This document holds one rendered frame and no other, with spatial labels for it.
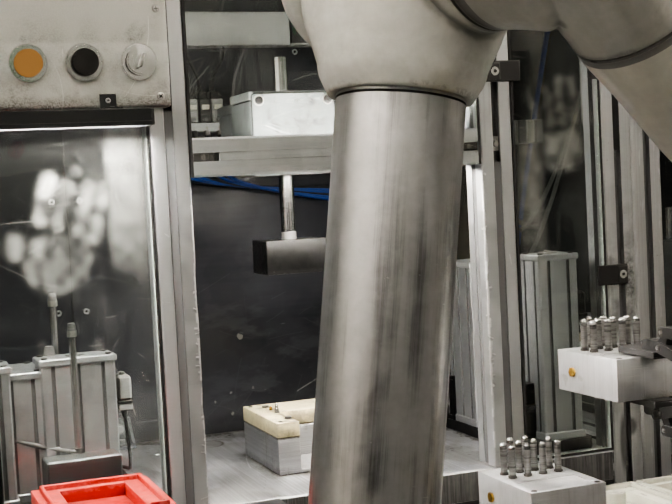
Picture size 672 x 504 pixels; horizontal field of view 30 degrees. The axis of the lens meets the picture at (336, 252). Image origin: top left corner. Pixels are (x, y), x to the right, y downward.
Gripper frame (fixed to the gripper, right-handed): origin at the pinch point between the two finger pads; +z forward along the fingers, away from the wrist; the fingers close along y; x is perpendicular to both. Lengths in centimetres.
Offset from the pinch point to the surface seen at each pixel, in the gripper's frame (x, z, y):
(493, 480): 16.3, 7.0, -11.6
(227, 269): 31, 62, 11
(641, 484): -6.0, 10.2, -15.6
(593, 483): 8.3, -1.6, -11.1
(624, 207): -10.5, 18.7, 18.5
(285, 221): 29, 39, 19
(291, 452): 33.2, 29.0, -10.4
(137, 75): 53, 17, 36
